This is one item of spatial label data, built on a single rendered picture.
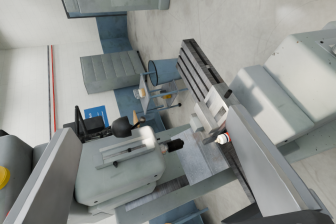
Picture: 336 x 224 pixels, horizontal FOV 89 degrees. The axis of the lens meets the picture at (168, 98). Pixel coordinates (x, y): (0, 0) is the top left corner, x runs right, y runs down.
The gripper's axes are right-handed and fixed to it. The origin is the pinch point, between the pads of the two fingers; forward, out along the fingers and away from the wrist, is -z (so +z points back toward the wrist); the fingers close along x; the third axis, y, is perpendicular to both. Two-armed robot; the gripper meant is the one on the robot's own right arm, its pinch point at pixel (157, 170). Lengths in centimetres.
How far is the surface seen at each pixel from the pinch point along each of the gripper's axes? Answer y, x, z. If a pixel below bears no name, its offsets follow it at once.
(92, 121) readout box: 65, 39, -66
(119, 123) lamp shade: 35, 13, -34
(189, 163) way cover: 95, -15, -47
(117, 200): 69, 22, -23
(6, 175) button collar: 31, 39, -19
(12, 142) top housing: 31, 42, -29
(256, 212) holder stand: 68, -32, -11
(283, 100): 41, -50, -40
